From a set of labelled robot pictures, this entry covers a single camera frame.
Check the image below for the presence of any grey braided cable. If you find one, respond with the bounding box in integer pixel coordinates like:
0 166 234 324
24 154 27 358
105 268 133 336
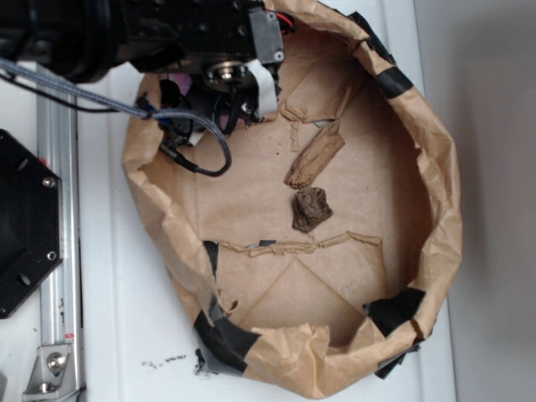
0 57 233 177

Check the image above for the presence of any light brown wood piece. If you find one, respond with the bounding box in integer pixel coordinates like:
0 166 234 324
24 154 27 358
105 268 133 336
283 120 345 189

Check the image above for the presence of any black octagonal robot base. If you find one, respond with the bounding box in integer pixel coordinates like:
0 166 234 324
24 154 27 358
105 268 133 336
1 130 62 319

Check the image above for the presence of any aluminium extrusion rail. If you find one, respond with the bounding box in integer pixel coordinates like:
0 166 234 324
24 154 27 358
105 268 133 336
34 62 86 402

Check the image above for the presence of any brown paper bag tray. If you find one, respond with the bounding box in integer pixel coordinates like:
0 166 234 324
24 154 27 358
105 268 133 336
122 1 462 399

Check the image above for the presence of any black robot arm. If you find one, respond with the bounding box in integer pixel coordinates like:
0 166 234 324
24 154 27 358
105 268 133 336
1 1 296 134

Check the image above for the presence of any dark brown bark chunk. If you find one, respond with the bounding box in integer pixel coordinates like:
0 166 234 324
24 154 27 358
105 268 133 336
291 187 334 233

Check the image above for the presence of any aluminium corner bracket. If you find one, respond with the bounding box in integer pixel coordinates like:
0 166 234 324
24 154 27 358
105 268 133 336
22 344 76 401

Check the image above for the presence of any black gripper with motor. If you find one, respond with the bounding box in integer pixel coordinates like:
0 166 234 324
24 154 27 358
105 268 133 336
159 1 296 137

